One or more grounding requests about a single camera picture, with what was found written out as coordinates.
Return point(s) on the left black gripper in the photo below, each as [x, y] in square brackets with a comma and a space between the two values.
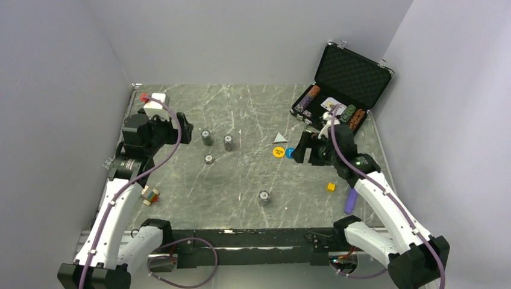
[173, 133]

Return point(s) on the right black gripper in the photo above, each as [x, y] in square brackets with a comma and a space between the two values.
[309, 139]

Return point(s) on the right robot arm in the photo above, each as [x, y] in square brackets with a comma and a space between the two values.
[412, 256]

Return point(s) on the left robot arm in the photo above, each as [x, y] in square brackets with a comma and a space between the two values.
[103, 262]

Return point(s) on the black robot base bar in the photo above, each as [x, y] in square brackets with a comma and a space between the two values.
[236, 247]

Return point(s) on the blue round button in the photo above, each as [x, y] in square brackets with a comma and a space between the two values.
[288, 153]

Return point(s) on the yellow cube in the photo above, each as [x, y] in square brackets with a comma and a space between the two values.
[331, 187]

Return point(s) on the yellow round button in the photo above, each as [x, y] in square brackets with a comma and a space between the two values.
[278, 152]

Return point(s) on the green purple chip row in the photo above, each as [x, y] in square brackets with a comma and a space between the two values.
[347, 113]

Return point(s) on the white triangle dealer piece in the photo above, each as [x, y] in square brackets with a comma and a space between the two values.
[279, 138]

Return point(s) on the purple cylinder tool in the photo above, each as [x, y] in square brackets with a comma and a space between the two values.
[351, 201]

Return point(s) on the orange black chip row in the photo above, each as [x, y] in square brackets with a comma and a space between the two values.
[356, 118]

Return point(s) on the ace of spades card deck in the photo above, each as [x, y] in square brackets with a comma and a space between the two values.
[329, 103]

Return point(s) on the purple orange chip row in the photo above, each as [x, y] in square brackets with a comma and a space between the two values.
[307, 99]

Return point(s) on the grey lego brick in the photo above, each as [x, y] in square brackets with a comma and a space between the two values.
[107, 163]

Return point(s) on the colourful wooden toy block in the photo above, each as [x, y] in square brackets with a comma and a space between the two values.
[149, 195]

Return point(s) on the black aluminium poker case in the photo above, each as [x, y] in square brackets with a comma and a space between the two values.
[348, 77]

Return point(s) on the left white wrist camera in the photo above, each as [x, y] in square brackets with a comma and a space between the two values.
[153, 107]

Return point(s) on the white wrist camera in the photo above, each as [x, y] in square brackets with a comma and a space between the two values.
[153, 107]
[329, 120]

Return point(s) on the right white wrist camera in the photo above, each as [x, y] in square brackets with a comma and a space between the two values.
[329, 120]

